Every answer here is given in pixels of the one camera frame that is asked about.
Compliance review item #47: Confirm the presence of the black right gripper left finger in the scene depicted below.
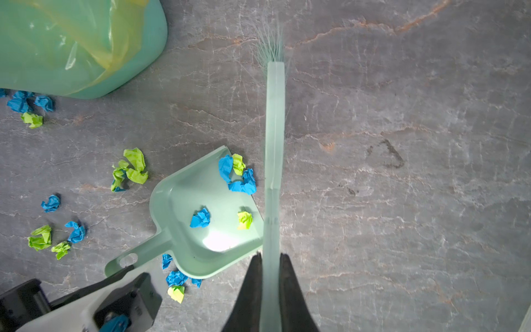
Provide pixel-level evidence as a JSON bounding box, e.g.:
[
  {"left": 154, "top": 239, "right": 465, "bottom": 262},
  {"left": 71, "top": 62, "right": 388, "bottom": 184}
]
[{"left": 222, "top": 253, "right": 263, "bottom": 332}]

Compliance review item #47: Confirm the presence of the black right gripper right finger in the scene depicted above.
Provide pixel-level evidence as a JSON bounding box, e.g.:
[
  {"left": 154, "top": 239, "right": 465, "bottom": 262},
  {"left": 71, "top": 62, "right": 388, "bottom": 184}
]
[{"left": 279, "top": 253, "right": 319, "bottom": 332}]

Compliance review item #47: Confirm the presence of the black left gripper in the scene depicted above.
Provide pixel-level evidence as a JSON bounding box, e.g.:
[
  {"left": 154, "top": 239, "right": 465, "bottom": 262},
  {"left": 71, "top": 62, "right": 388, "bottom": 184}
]
[{"left": 1, "top": 266, "right": 135, "bottom": 331}]

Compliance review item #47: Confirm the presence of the mint green dustpan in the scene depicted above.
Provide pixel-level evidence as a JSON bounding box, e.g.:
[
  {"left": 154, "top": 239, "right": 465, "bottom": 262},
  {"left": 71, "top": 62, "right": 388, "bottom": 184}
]
[{"left": 105, "top": 146, "right": 264, "bottom": 279}]

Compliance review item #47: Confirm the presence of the mint green hand brush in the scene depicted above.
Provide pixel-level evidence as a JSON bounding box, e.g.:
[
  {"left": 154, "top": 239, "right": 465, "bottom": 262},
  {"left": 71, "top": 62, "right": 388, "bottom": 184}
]
[{"left": 257, "top": 26, "right": 286, "bottom": 331}]

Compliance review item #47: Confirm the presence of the lime green scrap pair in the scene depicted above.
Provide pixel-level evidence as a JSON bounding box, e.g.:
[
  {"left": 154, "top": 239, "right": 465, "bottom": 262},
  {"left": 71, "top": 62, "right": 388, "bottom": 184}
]
[{"left": 28, "top": 225, "right": 71, "bottom": 260}]

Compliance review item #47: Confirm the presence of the blue scrap cluster centre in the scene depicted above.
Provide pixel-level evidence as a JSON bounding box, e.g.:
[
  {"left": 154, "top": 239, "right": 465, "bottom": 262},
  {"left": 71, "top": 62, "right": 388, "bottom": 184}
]
[{"left": 166, "top": 270, "right": 203, "bottom": 304}]

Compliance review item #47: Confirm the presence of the small blue paper scrap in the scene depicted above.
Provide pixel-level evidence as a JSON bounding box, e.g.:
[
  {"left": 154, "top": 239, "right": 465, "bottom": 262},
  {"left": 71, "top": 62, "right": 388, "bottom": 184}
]
[{"left": 64, "top": 221, "right": 86, "bottom": 243}]

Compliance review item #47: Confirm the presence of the small blue scrap left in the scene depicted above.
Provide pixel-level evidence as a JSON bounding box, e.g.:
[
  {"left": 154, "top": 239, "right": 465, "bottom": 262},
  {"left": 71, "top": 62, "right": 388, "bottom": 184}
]
[{"left": 41, "top": 194, "right": 61, "bottom": 213}]

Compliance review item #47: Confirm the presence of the green blue scrap cluster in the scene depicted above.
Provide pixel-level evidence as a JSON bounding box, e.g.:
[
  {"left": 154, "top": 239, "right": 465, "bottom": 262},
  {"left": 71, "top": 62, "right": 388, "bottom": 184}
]
[{"left": 189, "top": 154, "right": 257, "bottom": 228}]

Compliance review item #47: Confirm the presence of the lime green crumpled scrap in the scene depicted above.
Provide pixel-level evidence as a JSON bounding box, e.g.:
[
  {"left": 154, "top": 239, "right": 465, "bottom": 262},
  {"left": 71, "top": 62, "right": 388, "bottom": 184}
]
[{"left": 111, "top": 148, "right": 149, "bottom": 192}]

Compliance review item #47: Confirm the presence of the green lined trash bin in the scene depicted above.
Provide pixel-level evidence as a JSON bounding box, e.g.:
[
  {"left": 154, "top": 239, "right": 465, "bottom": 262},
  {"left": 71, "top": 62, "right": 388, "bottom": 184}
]
[{"left": 1, "top": 1, "right": 167, "bottom": 100}]

